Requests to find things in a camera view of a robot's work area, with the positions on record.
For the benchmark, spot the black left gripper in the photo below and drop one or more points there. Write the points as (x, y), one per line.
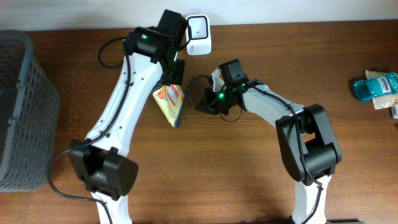
(178, 79)

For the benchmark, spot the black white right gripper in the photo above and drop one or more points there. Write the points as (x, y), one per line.
(208, 98)

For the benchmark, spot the yellow wet wipes pack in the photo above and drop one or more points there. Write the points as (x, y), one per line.
(170, 100)

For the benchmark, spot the teal mouthwash bottle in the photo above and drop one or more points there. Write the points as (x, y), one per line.
(365, 90)

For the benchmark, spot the beige kraft paper pouch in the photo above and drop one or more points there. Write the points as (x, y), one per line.
(383, 101)

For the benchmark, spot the orange small snack packet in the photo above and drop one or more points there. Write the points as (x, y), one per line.
(394, 110)

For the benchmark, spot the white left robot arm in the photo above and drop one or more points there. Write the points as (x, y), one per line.
(100, 161)

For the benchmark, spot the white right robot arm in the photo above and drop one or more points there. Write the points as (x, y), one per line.
(308, 146)

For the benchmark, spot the white barcode scanner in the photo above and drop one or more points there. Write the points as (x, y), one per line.
(200, 42)

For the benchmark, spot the dark grey mesh basket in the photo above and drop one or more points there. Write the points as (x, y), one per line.
(30, 105)

